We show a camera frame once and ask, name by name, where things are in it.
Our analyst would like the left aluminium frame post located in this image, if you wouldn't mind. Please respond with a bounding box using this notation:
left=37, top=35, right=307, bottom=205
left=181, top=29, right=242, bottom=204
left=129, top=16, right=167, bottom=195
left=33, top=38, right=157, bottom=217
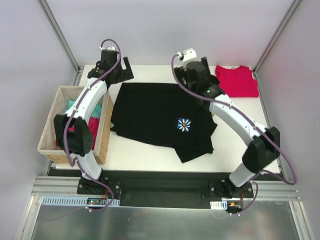
left=37, top=0, right=81, bottom=73

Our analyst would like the right white cable duct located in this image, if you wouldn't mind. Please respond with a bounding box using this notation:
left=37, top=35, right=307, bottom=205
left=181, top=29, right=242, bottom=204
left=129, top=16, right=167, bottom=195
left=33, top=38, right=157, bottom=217
left=210, top=200, right=243, bottom=210

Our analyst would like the left white cable duct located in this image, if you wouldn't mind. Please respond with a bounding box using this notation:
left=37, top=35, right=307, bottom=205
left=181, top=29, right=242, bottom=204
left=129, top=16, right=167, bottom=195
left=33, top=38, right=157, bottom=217
left=42, top=196, right=120, bottom=208

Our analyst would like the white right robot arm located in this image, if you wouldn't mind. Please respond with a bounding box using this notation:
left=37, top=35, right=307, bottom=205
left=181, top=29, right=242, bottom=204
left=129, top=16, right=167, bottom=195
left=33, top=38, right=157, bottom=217
left=171, top=48, right=280, bottom=198

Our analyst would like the black flower print t-shirt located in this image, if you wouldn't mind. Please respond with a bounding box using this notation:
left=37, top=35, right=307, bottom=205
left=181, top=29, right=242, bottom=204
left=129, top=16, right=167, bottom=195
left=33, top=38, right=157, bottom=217
left=111, top=83, right=217, bottom=163

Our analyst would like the aluminium frame post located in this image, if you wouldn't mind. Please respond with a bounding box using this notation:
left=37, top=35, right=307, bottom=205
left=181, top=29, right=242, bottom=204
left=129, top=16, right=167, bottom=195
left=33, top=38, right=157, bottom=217
left=252, top=0, right=302, bottom=76
left=37, top=0, right=81, bottom=73

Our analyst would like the white cable duct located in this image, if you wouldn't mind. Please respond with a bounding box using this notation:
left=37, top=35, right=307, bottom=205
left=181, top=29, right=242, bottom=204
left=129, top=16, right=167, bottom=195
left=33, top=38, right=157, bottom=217
left=210, top=200, right=243, bottom=210
left=42, top=196, right=120, bottom=208

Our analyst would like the right aluminium frame post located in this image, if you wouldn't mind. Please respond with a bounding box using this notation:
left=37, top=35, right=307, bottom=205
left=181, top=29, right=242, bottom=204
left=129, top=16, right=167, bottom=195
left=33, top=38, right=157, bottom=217
left=252, top=0, right=302, bottom=76

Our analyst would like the wicker laundry basket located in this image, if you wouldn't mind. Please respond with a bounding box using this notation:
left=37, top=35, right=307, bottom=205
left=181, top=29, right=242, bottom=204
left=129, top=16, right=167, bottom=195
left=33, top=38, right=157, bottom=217
left=37, top=86, right=114, bottom=165

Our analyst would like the teal t-shirt in basket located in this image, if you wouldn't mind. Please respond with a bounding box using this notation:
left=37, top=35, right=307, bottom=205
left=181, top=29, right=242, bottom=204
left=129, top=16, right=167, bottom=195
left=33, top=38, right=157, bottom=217
left=67, top=100, right=102, bottom=119

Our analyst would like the red t-shirt in basket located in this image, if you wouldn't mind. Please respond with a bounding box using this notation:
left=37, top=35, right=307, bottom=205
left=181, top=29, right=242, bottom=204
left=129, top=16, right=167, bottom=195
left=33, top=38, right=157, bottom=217
left=54, top=114, right=100, bottom=153

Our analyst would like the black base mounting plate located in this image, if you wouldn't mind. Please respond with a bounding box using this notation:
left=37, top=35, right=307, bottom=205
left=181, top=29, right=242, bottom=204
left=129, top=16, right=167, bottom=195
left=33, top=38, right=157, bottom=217
left=76, top=168, right=254, bottom=208

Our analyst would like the folded red t-shirt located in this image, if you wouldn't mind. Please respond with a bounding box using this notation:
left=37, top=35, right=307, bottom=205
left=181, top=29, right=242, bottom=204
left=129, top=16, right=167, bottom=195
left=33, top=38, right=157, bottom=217
left=215, top=65, right=259, bottom=98

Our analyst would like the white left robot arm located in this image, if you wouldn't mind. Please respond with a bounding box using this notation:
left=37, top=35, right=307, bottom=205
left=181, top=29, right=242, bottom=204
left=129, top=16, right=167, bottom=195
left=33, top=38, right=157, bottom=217
left=53, top=46, right=134, bottom=195

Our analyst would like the aluminium front rail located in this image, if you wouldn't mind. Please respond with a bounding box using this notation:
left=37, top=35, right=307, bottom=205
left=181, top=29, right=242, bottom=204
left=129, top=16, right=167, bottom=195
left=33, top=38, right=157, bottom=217
left=31, top=176, right=302, bottom=202

